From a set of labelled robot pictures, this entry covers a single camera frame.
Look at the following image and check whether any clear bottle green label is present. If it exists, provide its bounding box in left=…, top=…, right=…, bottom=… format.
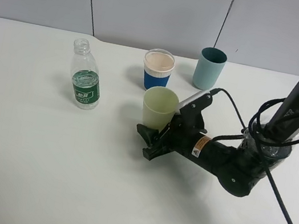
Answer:
left=70, top=38, right=100, bottom=110

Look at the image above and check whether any black right camera cable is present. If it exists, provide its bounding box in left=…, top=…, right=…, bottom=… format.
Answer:
left=187, top=82, right=299, bottom=224

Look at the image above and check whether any blue sleeved paper cup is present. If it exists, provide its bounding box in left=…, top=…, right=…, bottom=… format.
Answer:
left=143, top=49, right=175, bottom=90

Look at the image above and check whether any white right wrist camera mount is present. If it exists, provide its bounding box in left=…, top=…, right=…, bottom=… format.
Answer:
left=175, top=90, right=213, bottom=114

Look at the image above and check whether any teal plastic cup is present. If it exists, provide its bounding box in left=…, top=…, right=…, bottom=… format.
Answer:
left=192, top=47, right=227, bottom=90

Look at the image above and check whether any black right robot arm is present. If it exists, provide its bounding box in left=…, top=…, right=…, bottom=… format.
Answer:
left=136, top=81, right=299, bottom=197

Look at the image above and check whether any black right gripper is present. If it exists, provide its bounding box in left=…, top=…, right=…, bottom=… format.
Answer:
left=131, top=98, right=211, bottom=170

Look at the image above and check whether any pale green plastic cup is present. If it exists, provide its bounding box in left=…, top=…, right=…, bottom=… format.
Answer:
left=142, top=86, right=179, bottom=131

